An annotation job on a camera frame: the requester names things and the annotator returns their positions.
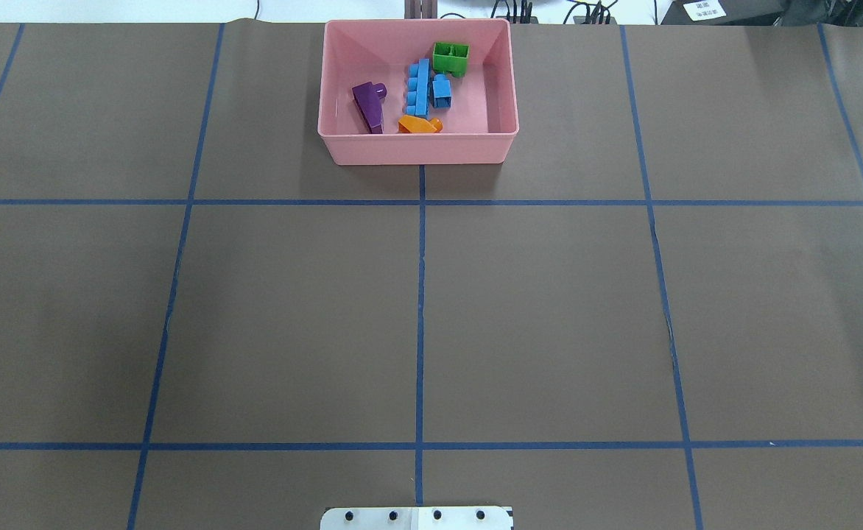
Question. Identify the green block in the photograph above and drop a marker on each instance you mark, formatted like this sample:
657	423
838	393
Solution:
450	58

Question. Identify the aluminium frame post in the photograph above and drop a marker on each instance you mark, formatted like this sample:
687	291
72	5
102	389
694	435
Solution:
421	9

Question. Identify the purple block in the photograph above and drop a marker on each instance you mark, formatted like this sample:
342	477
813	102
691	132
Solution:
369	97

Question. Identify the small blue block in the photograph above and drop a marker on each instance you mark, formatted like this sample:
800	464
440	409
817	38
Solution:
440	91

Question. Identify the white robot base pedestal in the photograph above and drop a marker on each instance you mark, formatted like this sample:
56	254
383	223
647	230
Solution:
418	517

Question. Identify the long blue studded block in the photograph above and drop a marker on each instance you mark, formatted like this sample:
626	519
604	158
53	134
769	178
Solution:
417	89

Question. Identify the orange block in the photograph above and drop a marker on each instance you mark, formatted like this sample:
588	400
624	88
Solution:
418	125

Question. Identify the pink plastic box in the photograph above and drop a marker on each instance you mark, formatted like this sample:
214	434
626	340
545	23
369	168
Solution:
478	128

